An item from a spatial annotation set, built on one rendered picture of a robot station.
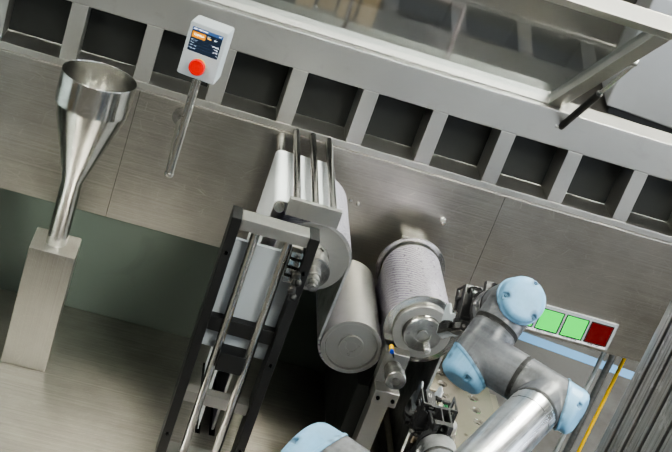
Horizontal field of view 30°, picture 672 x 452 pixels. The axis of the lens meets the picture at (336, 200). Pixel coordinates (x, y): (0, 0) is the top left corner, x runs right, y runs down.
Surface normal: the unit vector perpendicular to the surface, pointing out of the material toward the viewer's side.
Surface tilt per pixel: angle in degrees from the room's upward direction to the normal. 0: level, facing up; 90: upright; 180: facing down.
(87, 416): 0
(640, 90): 90
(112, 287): 90
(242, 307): 90
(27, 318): 90
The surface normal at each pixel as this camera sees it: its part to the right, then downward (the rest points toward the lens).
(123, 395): 0.31, -0.86
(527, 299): 0.22, -0.22
